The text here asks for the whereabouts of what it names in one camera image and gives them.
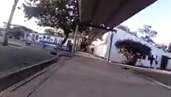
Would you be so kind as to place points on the white building with pitched roof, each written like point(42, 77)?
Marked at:
point(118, 35)

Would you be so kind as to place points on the long white building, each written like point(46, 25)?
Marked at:
point(46, 38)

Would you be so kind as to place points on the brown concrete path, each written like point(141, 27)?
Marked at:
point(100, 87)

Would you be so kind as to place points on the dark rounded bush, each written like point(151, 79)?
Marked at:
point(132, 49)

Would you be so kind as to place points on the walkway canopy with posts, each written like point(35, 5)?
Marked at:
point(111, 5)

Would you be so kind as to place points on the large leafy tree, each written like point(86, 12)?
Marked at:
point(54, 5)

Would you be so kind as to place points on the person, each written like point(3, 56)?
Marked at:
point(151, 60)

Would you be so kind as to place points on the concrete kerb with gutter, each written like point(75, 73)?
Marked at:
point(10, 79)

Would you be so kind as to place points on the leaning bare trunk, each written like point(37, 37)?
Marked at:
point(13, 11)

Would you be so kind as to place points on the grass patch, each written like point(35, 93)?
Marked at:
point(169, 80)

